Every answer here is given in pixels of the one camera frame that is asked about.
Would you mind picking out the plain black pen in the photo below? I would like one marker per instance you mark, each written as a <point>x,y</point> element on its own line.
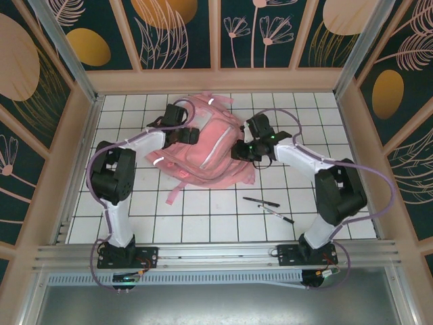
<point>262,201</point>

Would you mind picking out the pink student backpack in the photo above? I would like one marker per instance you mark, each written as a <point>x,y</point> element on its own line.
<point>209,159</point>

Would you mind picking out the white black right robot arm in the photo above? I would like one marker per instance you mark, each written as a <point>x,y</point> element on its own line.
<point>338,193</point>

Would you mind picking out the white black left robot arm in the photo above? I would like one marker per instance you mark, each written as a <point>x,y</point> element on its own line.
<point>116,220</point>

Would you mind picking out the black pen with white print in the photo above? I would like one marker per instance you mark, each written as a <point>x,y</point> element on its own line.
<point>277,214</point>

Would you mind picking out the grey metal sheet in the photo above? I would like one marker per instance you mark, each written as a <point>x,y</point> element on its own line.
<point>216,306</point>

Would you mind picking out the aluminium table side rail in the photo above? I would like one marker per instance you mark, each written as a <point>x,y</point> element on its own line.
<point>79,169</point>
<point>358,135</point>

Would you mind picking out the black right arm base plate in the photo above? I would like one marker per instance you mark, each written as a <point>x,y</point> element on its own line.
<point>287,254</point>

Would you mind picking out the long aluminium mounting rail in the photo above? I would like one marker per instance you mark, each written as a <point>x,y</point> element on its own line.
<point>216,252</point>

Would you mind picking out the aluminium corner post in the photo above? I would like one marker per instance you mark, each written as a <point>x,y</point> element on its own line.
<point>365,50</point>
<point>67,54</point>

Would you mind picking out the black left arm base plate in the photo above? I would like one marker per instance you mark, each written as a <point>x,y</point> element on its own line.
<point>149,257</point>

